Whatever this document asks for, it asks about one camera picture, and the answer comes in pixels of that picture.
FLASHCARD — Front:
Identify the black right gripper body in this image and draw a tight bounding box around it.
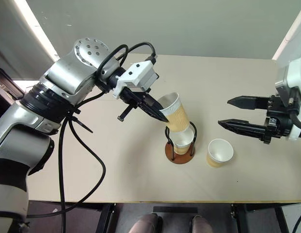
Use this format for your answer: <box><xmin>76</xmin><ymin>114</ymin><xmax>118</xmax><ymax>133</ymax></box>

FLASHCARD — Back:
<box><xmin>262</xmin><ymin>94</ymin><xmax>300</xmax><ymax>145</ymax></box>

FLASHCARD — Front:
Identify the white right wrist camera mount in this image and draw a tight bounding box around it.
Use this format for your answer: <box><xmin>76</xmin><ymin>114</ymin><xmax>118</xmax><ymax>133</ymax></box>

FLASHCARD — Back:
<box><xmin>285</xmin><ymin>122</ymin><xmax>301</xmax><ymax>141</ymax></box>

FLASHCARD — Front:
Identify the black zip tie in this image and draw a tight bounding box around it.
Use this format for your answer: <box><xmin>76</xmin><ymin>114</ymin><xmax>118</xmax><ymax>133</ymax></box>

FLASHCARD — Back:
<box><xmin>66</xmin><ymin>108</ymin><xmax>94</xmax><ymax>133</ymax></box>

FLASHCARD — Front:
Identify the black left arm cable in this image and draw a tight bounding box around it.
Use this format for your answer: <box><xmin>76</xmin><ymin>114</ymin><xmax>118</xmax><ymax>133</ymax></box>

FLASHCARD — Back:
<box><xmin>58</xmin><ymin>44</ymin><xmax>129</xmax><ymax>212</ymax></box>
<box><xmin>26</xmin><ymin>42</ymin><xmax>158</xmax><ymax>219</ymax></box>

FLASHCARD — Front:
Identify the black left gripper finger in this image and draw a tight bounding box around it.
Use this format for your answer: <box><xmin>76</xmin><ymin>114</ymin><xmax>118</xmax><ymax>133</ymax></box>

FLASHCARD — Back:
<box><xmin>143</xmin><ymin>93</ymin><xmax>165</xmax><ymax>110</ymax></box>
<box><xmin>137</xmin><ymin>101</ymin><xmax>169</xmax><ymax>123</ymax></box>

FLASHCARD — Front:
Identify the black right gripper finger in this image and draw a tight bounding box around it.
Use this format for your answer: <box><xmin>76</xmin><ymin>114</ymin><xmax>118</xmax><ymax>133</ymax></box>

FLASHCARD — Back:
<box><xmin>227</xmin><ymin>95</ymin><xmax>271</xmax><ymax>112</ymax></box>
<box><xmin>218</xmin><ymin>118</ymin><xmax>268</xmax><ymax>142</ymax></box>

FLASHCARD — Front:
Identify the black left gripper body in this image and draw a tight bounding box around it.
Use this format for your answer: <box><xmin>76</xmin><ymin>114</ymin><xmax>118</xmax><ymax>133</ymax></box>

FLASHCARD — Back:
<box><xmin>120</xmin><ymin>86</ymin><xmax>151</xmax><ymax>109</ymax></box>

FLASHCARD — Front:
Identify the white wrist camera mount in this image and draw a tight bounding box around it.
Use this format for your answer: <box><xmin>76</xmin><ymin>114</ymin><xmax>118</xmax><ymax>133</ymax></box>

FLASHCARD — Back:
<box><xmin>112</xmin><ymin>60</ymin><xmax>159</xmax><ymax>100</ymax></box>
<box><xmin>285</xmin><ymin>122</ymin><xmax>301</xmax><ymax>141</ymax></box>

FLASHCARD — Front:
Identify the dark rounded foot shape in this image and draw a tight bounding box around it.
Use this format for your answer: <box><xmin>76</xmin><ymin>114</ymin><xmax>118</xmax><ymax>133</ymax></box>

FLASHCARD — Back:
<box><xmin>128</xmin><ymin>213</ymin><xmax>163</xmax><ymax>233</ymax></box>
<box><xmin>190</xmin><ymin>214</ymin><xmax>213</xmax><ymax>233</ymax></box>

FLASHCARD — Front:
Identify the black wire cup holder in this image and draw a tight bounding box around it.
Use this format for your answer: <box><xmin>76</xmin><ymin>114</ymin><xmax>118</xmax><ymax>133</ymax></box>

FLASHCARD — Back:
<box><xmin>164</xmin><ymin>121</ymin><xmax>197</xmax><ymax>165</ymax></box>

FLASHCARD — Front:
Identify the black ribbed floor strip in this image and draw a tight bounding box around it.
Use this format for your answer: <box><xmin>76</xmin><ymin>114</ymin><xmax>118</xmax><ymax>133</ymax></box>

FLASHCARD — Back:
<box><xmin>153</xmin><ymin>206</ymin><xmax>198</xmax><ymax>214</ymax></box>

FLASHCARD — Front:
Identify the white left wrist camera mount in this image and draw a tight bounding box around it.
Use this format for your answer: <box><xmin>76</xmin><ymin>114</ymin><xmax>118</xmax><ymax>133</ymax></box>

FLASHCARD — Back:
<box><xmin>112</xmin><ymin>60</ymin><xmax>159</xmax><ymax>100</ymax></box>

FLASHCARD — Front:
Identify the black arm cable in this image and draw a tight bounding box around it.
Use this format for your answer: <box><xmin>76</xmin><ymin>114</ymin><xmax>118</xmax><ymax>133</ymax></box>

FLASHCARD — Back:
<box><xmin>288</xmin><ymin>106</ymin><xmax>301</xmax><ymax>130</ymax></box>
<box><xmin>58</xmin><ymin>44</ymin><xmax>129</xmax><ymax>212</ymax></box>
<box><xmin>26</xmin><ymin>42</ymin><xmax>158</xmax><ymax>219</ymax></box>

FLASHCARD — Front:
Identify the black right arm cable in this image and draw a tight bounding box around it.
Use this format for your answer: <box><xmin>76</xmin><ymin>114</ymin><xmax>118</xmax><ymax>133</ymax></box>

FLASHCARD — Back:
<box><xmin>288</xmin><ymin>106</ymin><xmax>301</xmax><ymax>130</ymax></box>

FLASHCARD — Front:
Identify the brown ribbed paper cup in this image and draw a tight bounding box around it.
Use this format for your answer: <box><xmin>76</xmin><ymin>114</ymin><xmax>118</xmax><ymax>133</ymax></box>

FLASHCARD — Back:
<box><xmin>158</xmin><ymin>92</ymin><xmax>191</xmax><ymax>133</ymax></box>
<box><xmin>206</xmin><ymin>138</ymin><xmax>235</xmax><ymax>168</ymax></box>
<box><xmin>169</xmin><ymin>128</ymin><xmax>195</xmax><ymax>155</ymax></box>

